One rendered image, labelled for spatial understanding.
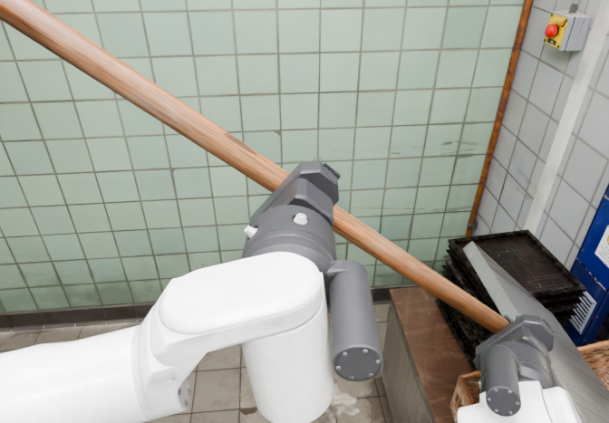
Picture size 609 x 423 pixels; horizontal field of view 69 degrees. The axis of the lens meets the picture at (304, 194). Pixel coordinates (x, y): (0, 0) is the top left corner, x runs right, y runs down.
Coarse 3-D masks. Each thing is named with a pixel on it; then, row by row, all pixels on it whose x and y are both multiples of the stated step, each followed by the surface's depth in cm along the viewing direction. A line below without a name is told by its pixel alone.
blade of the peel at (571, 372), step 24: (480, 264) 92; (504, 288) 97; (504, 312) 82; (528, 312) 96; (552, 360) 83; (576, 360) 95; (576, 384) 82; (600, 384) 94; (576, 408) 65; (600, 408) 82
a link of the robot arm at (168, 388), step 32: (256, 256) 33; (288, 256) 32; (192, 288) 30; (224, 288) 30; (256, 288) 30; (288, 288) 29; (320, 288) 30; (160, 320) 29; (192, 320) 28; (224, 320) 28; (256, 320) 28; (288, 320) 29; (160, 352) 28; (192, 352) 28; (160, 384) 29; (160, 416) 30
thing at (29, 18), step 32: (0, 0) 39; (32, 32) 40; (64, 32) 41; (96, 64) 42; (128, 96) 44; (160, 96) 45; (192, 128) 46; (224, 160) 49; (256, 160) 50; (352, 224) 56; (384, 256) 58; (448, 288) 63; (480, 320) 67
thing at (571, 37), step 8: (552, 16) 139; (560, 16) 135; (568, 16) 132; (576, 16) 132; (584, 16) 132; (568, 24) 133; (576, 24) 133; (584, 24) 133; (560, 32) 136; (568, 32) 134; (576, 32) 134; (584, 32) 134; (544, 40) 144; (552, 40) 140; (560, 40) 136; (568, 40) 135; (576, 40) 135; (584, 40) 136; (560, 48) 137; (568, 48) 136; (576, 48) 137
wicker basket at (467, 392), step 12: (588, 348) 117; (600, 348) 118; (588, 360) 121; (600, 360) 121; (600, 372) 124; (468, 384) 121; (456, 396) 124; (468, 396) 115; (456, 408) 123; (456, 420) 124
